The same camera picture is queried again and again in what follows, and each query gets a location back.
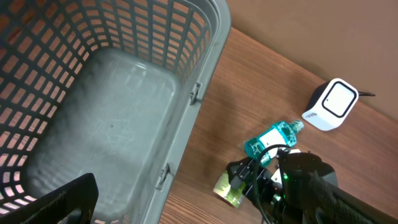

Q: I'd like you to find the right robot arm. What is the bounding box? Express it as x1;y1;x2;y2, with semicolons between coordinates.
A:
226;152;338;223

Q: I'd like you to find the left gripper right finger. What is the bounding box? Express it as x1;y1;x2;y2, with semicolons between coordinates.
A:
303;172;397;223

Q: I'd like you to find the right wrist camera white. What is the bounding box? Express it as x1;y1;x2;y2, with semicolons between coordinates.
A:
271;149;301;184

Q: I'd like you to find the grey plastic mesh basket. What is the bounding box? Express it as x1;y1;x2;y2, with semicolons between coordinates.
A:
1;0;231;223

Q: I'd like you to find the blue mouthwash bottle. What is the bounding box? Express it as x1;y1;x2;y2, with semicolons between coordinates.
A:
244;119;304;159

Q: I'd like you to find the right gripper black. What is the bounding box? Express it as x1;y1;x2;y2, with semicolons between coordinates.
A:
226;157;274;205

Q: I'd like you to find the green lid spice jar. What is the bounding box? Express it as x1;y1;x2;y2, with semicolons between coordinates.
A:
213;170;246;208

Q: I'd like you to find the white barcode scanner box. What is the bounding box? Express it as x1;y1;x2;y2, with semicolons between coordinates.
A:
302;78;359;131

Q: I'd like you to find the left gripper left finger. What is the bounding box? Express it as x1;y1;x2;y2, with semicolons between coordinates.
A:
1;173;99;223

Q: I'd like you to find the right camera black cable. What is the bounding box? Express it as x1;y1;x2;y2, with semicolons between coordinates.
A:
252;144;293;224

